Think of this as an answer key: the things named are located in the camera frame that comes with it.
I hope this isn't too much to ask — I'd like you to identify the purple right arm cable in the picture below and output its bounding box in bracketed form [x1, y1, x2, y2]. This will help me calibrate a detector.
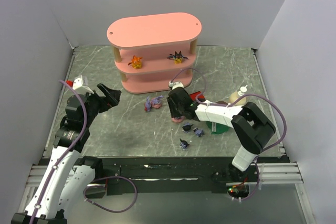
[170, 67, 287, 204]

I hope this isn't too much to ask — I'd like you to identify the pink three-tier wooden shelf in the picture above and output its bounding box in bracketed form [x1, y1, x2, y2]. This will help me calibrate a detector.
[107, 13, 202, 94]

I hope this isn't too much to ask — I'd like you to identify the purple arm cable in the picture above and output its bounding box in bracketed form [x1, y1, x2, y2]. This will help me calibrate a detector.
[170, 67, 287, 204]
[28, 79, 88, 224]

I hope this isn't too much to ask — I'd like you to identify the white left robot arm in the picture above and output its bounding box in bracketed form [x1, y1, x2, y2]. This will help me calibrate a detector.
[11, 81, 121, 223]

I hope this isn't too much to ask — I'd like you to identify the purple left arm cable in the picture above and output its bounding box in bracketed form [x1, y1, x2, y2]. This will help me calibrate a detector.
[28, 79, 88, 224]

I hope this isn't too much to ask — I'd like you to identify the purple black figure upper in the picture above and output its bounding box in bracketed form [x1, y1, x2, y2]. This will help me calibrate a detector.
[182, 123, 193, 133]

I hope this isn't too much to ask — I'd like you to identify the orange pikachu figure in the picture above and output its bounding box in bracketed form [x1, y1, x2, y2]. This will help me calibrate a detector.
[128, 55, 142, 69]

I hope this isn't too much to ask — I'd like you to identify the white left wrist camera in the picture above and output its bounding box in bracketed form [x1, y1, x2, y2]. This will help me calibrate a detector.
[72, 75, 93, 94]

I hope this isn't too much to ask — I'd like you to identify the purple black figure right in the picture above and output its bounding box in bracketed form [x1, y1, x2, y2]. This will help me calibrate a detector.
[193, 127, 204, 137]

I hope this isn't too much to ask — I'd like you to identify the lying purple bunny pink base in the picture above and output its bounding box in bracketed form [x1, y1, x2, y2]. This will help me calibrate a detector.
[151, 95, 164, 109]

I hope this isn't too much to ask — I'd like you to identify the red flat box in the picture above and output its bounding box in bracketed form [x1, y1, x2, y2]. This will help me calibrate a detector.
[189, 91, 206, 102]

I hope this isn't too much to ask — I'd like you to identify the purple black figure lower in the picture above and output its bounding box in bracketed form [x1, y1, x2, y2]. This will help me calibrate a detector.
[180, 139, 190, 150]

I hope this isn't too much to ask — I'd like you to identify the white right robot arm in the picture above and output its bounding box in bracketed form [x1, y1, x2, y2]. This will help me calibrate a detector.
[167, 87, 276, 172]

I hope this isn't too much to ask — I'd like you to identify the black winged pikachu figure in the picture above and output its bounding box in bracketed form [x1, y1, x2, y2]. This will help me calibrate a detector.
[167, 51, 188, 64]

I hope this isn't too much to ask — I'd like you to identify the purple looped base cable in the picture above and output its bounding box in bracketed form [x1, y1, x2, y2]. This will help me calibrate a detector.
[82, 175, 138, 214]

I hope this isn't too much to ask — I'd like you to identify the small purple bunny figure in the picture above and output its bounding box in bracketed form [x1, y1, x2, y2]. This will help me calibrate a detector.
[144, 97, 152, 112]

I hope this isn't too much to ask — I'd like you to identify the aluminium rail frame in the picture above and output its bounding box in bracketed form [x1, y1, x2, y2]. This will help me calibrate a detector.
[26, 163, 303, 187]

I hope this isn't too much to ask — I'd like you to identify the purple black figure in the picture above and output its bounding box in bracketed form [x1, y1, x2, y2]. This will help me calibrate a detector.
[180, 139, 190, 150]
[182, 123, 193, 133]
[193, 127, 204, 137]

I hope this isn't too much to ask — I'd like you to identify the beige pump bottle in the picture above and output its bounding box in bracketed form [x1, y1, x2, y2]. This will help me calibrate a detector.
[228, 86, 247, 106]

